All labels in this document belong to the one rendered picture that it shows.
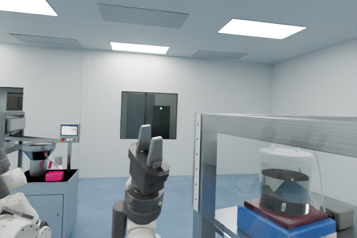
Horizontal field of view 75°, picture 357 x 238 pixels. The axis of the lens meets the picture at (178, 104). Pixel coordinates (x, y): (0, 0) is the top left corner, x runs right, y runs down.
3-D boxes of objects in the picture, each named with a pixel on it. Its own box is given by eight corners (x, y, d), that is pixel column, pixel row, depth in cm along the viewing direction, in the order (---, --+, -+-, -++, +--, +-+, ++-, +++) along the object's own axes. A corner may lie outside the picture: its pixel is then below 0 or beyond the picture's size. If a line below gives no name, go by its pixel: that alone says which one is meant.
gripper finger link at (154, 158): (163, 135, 46) (160, 161, 48) (149, 138, 44) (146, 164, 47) (167, 139, 45) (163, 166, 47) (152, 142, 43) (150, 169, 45)
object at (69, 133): (57, 173, 291) (59, 123, 293) (59, 170, 301) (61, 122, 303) (76, 172, 296) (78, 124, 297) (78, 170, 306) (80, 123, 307)
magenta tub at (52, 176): (44, 181, 257) (45, 173, 257) (48, 178, 269) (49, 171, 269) (60, 181, 260) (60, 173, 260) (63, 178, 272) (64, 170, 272)
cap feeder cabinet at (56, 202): (0, 256, 245) (4, 184, 246) (25, 228, 301) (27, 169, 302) (65, 251, 257) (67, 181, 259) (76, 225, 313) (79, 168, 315)
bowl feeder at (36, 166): (14, 179, 262) (16, 146, 263) (28, 170, 298) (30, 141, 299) (60, 178, 272) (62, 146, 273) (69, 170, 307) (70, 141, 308)
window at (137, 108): (119, 139, 545) (120, 90, 547) (119, 139, 546) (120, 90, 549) (176, 139, 572) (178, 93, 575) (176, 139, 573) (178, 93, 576)
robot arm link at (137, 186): (141, 181, 42) (136, 228, 46) (184, 168, 47) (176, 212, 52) (117, 145, 52) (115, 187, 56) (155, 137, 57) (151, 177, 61)
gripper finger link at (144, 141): (139, 127, 48) (137, 152, 50) (153, 125, 50) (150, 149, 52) (136, 124, 49) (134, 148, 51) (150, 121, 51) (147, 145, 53)
